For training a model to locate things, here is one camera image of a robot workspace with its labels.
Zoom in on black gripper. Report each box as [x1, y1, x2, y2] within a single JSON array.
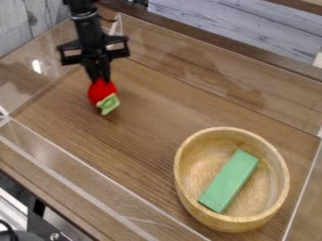
[[56, 0, 129, 82]]

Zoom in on red plush strawberry toy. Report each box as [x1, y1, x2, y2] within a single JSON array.
[[88, 77, 120, 115]]

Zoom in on clear acrylic tray walls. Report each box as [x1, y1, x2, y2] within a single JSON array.
[[0, 16, 322, 241]]

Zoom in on wooden bowl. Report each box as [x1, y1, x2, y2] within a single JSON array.
[[173, 127, 290, 233]]

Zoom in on green rectangular block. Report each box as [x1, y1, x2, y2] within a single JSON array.
[[198, 150, 259, 214]]

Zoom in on clear acrylic corner bracket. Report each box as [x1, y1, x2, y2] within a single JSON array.
[[108, 13, 123, 36]]

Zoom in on black metal table bracket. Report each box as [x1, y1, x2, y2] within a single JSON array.
[[26, 198, 72, 241]]

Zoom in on black cable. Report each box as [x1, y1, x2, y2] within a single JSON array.
[[0, 219, 17, 241]]

